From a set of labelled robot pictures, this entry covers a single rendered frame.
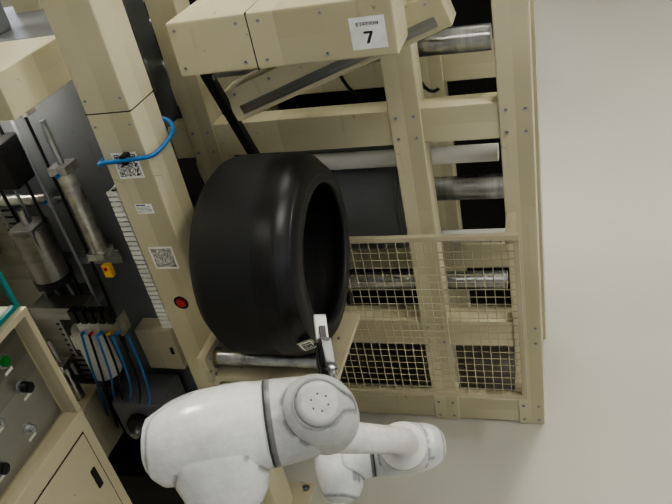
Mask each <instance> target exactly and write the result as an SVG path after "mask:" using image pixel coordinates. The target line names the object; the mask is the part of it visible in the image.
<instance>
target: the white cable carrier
mask: <svg viewBox="0 0 672 504"><path fill-rule="evenodd" d="M114 189H116V186H115V184H114V186H113V187H112V188H111V189H110V190H109V191H107V192H106V194H107V196H108V197H109V201H113V202H111V206H112V207H113V211H114V212H115V216H116V217H118V218H117V220H118V221H121V222H119V225H120V226H123V227H121V230H122V231H124V232H123V235H124V236H125V240H126V241H128V242H127V244H128V245H131V246H129V249H130V250H131V254H132V255H133V256H132V257H133V259H134V260H135V263H136V264H137V268H138V271H139V273H140V276H141V278H142V280H143V282H144V285H145V286H146V290H147V292H148V295H150V296H149V297H150V299H152V300H151V302H152V303H153V307H154V309H155V311H156V314H157V316H158V318H159V320H160V323H161V326H162V328H172V327H173V326H172V324H171V322H170V320H169V317H168V314H167V312H166V309H165V307H164V304H163V302H162V299H161V297H160V294H159V292H158V289H157V287H156V285H155V282H154V280H153V277H152V275H151V272H150V270H149V267H148V265H147V262H146V260H145V257H144V255H143V253H142V250H141V248H140V245H139V243H138V240H137V238H136V235H135V233H134V230H133V228H132V225H131V223H130V221H129V218H128V216H127V213H126V211H125V208H124V206H123V203H122V201H121V198H120V196H119V193H118V191H117V190H116V191H114ZM117 196H118V197H117ZM119 201H120V202H119Z"/></svg>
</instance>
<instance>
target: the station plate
mask: <svg viewBox="0 0 672 504"><path fill-rule="evenodd" d="M348 23H349V29H350V34H351V40H352V46H353V51H354V50H363V49H372V48H382V47H389V46H388V40H387V33H386V26H385V20H384V14H381V15H372V16H364V17H356V18H348Z"/></svg>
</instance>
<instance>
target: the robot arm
mask: <svg viewBox="0 0 672 504"><path fill-rule="evenodd" d="M313 321H314V329H315V338H316V342H318V343H314V344H313V345H314V346H317V348H316V349H315V351H316V366H317V374H309V375H305V376H297V377H285V378H274V379H266V380H259V381H240V382H234V383H228V384H223V385H218V386H213V387H209V388H204V389H200V390H196V391H192V392H189V393H186V394H184V395H181V396H179V397H177V398H175V399H173V400H171V401H169V402H168V403H166V404H165V405H163V406H162V407H161V408H159V409H158V410H157V411H155V412H154V413H152V414H151V415H150V416H149V417H147V418H146V419H145V421H144V424H143V427H142V431H141V459H142V463H143V466H144V469H145V471H146V472H147V473H148V475H149V476H150V478H151V479H152V480H153V481H155V482H156V483H157V484H159V485H161V486H163V487H166V488H172V487H175V489H176V491H177V492H178V494H179V495H180V497H181V498H182V500H183V501H184V504H264V502H263V500H264V498H265V495H266V493H267V490H268V487H269V477H270V469H273V468H278V467H282V466H287V465H290V464H294V463H298V462H301V461H305V460H309V459H312V458H314V465H315V471H316V474H317V478H318V482H319V485H320V488H321V491H322V493H323V495H324V497H325V498H326V499H327V500H328V501H329V502H332V503H346V502H352V501H355V500H357V499H358V498H359V496H360V494H361V492H362V489H363V486H364V484H363V480H366V479H369V478H373V477H375V476H376V477H381V476H386V477H391V476H402V475H409V474H414V473H419V472H424V471H427V470H430V469H432V468H434V467H436V466H437V465H439V464H440V463H441V462H442V461H443V459H444V457H445V455H446V441H445V437H444V435H443V433H442V432H441V431H440V430H439V429H438V428H437V427H436V426H434V425H431V424H427V423H421V422H418V423H416V422H404V421H400V422H395V423H392V424H387V425H380V424H372V423H363V422H360V416H359V410H358V406H357V402H356V400H355V398H354V396H353V394H352V393H351V391H350V390H349V389H348V388H347V387H346V386H345V385H344V384H343V383H342V382H341V381H339V380H338V379H337V375H336V373H335V370H337V369H338V367H337V364H336V361H335V357H334V352H333V347H332V342H331V340H332V338H330V337H329V336H328V328H327V320H326V314H314V316H313Z"/></svg>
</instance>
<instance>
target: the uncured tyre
mask: <svg viewBox="0 0 672 504"><path fill-rule="evenodd" d="M189 263H190V274H191V281H192V287H193V292H194V296H195V299H196V303H197V306H198V308H199V311H200V313H201V316H202V318H203V320H204V321H205V323H206V325H207V326H208V327H209V329H210V330H211V331H212V332H213V334H214V335H215V336H216V337H217V339H218V340H219V341H220V342H221V343H222V344H223V345H224V346H225V347H227V348H228V349H230V350H233V351H236V352H239V353H242V354H252V355H285V356H303V355H307V354H311V353H314V352H316V351H315V349H316V348H317V347H316V348H313V349H311V350H308V351H305V352H304V351H303V350H302V349H301V348H300V347H299V346H298V345H297V343H300V342H303V341H306V340H308V339H312V340H313V341H314V342H315V343H318V342H316V338H315V329H314V321H313V316H314V314H326V320H327V328H328V336H329V337H330V338H332V337H333V335H334V334H335V332H336V331H337V329H338V327H339V325H340V322H341V319H342V316H343V313H344V309H345V304H346V299H347V293H348V285H349V274H350V241H349V229H348V221H347V214H346V209H345V204H344V200H343V196H342V193H341V190H340V187H339V184H338V182H337V180H336V178H335V176H334V174H333V173H332V172H331V170H330V169H329V168H328V167H327V166H326V165H324V164H323V163H322V162H321V161H320V160H319V159H318V158H317V157H315V156H314V155H312V154H309V153H304V152H300V151H290V152H275V153H259V154H243V155H239V156H236V157H233V158H231V159H228V160H226V161H224V162H223V163H222V164H221V165H220V166H219V167H218V168H217V169H216V170H215V172H214V173H213V174H212V175H211V177H210V178H209V179H208V181H207V182H206V184H205V185H204V187H203V189H202V190H201V192H200V195H199V197H198V200H197V203H196V206H195V209H194V213H193V218H192V223H191V230H190V242H189Z"/></svg>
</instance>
